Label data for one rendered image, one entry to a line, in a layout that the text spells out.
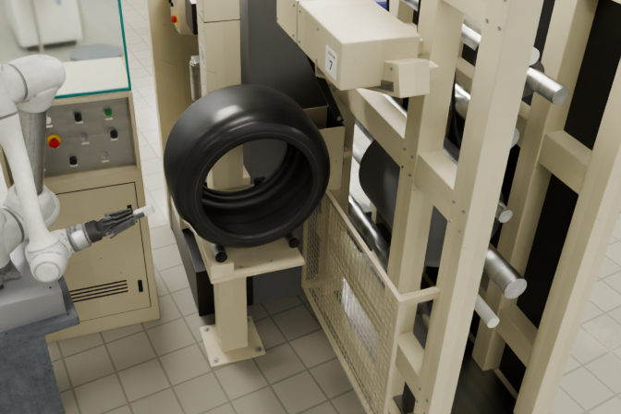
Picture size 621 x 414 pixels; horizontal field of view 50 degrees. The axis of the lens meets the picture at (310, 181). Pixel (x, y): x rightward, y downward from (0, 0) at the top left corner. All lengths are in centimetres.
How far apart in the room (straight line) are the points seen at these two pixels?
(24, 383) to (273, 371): 108
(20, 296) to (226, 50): 116
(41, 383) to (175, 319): 80
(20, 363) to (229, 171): 112
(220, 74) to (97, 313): 149
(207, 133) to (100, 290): 139
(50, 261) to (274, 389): 137
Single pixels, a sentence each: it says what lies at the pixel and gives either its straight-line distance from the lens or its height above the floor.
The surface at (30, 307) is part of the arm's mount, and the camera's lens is 266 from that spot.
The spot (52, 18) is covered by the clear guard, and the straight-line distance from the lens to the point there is 273.
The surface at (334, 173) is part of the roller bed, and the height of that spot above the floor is 98.
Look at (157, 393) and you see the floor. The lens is 323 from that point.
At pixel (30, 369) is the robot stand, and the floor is 35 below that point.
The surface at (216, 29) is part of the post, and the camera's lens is 243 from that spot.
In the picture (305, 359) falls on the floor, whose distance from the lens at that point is 331.
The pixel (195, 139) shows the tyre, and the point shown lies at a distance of 221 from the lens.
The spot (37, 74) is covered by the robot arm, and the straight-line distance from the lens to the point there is 237.
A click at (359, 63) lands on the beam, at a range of 192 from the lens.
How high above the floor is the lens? 245
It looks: 33 degrees down
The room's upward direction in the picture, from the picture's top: 2 degrees clockwise
